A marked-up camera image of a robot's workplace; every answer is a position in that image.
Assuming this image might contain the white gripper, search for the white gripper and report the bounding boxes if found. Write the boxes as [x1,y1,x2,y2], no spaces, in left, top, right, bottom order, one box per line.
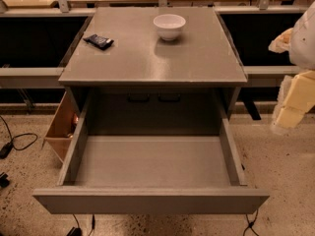
[268,2,315,129]

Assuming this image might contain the black object floor left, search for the black object floor left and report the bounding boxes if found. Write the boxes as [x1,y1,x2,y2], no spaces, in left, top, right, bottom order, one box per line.
[0,172,10,188]

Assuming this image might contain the black floor cable front right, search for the black floor cable front right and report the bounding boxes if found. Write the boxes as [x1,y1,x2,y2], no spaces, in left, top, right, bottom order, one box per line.
[242,208,260,236]

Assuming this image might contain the white ceramic bowl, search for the white ceramic bowl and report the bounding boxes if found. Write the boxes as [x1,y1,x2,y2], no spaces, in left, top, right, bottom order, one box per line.
[154,14,186,40]

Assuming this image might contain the black floor cable front left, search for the black floor cable front left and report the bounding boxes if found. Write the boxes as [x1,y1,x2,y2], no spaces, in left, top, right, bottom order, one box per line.
[66,213,96,236]

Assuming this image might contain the black floor cable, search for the black floor cable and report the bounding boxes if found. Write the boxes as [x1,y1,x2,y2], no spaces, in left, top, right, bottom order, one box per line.
[66,213,96,236]
[242,208,260,236]

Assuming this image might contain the brown cardboard box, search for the brown cardboard box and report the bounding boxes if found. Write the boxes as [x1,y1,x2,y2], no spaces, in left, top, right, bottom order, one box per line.
[45,92,77,162]

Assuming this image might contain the open grey top drawer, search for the open grey top drawer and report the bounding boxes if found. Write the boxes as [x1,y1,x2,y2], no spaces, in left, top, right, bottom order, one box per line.
[33,89,269,214]

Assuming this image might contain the grey cabinet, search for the grey cabinet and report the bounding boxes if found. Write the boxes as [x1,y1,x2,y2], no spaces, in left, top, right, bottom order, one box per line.
[59,7,247,136]

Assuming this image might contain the dark blue snack bar wrapper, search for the dark blue snack bar wrapper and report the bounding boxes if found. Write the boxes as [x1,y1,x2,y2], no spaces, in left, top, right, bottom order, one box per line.
[84,34,114,50]

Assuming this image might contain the black cable with plug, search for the black cable with plug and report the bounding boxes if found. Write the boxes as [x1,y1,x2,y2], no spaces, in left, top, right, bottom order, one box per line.
[0,115,39,159]

